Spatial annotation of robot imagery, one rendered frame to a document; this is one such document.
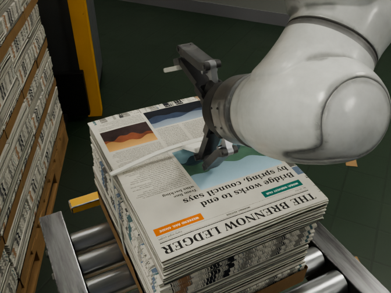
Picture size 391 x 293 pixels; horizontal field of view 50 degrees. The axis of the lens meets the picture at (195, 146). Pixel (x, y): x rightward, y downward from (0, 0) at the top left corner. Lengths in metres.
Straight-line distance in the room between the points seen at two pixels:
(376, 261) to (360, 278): 1.15
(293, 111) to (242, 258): 0.36
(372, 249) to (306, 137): 1.73
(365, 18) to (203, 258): 0.37
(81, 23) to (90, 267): 1.88
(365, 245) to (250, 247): 1.46
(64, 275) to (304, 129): 0.62
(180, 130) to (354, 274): 0.44
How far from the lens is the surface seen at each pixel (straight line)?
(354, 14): 0.43
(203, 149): 0.65
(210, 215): 0.61
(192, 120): 0.82
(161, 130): 0.79
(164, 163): 0.71
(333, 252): 0.91
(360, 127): 0.37
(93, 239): 0.93
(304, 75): 0.38
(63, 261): 0.89
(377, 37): 0.45
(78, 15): 2.56
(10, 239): 1.62
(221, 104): 0.49
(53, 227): 0.97
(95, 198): 0.98
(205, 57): 0.61
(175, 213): 0.62
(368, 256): 2.04
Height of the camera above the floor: 1.47
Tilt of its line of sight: 36 degrees down
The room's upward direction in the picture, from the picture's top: straight up
